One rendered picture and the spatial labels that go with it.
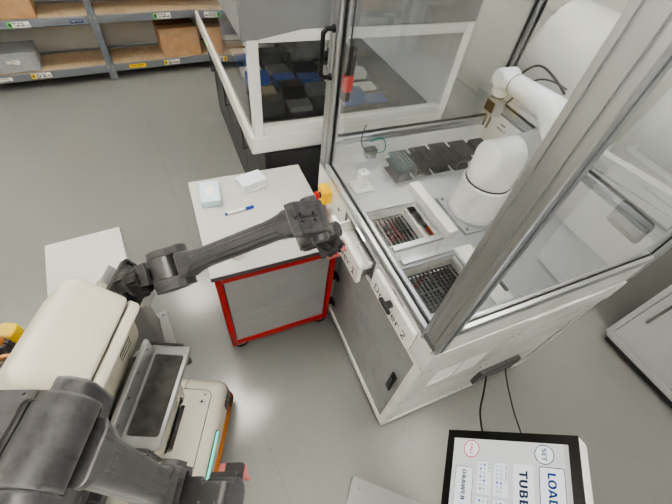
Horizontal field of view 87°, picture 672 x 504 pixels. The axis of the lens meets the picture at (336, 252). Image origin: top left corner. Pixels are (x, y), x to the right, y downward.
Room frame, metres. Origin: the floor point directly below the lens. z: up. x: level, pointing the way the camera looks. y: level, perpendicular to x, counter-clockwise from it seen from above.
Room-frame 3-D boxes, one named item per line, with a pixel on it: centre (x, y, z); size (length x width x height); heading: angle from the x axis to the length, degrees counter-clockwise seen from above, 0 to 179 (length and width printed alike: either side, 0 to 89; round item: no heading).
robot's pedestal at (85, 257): (0.78, 0.99, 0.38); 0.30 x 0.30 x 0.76; 35
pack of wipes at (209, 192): (1.24, 0.64, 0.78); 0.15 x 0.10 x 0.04; 25
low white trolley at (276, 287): (1.19, 0.38, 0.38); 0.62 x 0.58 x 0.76; 29
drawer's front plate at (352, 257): (0.96, -0.03, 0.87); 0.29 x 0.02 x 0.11; 29
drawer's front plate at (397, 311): (0.71, -0.23, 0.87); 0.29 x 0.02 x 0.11; 29
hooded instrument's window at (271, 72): (2.64, 0.46, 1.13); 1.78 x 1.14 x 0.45; 29
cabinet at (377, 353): (1.17, -0.52, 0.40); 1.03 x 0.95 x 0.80; 29
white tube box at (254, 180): (1.37, 0.48, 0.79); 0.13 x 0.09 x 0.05; 134
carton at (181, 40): (4.15, 2.12, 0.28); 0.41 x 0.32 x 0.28; 125
